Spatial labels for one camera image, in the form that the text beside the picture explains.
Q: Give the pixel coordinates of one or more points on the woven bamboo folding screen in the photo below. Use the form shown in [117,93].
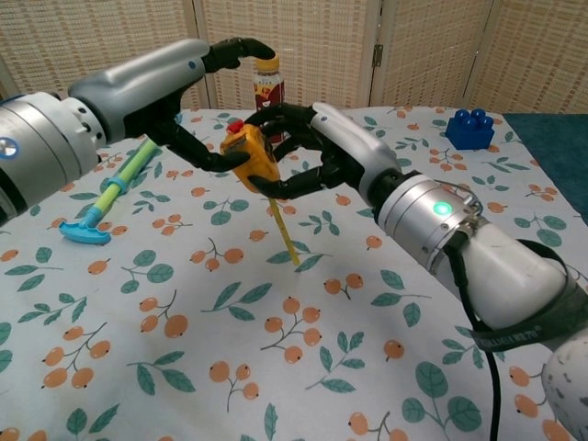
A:
[115,37]

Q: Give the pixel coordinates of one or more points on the Costa coffee bottle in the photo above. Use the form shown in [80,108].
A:
[268,87]

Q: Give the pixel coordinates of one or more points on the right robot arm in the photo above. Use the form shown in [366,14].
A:
[505,266]

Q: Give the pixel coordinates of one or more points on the blue toy building block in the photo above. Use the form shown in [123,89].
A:
[468,133]

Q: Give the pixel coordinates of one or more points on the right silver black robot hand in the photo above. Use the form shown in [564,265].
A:
[353,147]

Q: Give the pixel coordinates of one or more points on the green blue toy water pump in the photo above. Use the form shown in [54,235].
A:
[117,184]

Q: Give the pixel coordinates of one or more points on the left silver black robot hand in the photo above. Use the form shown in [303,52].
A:
[138,82]

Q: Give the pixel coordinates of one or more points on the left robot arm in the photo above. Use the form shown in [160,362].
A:
[41,147]

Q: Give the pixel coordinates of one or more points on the floral print tablecloth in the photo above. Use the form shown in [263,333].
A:
[229,312]

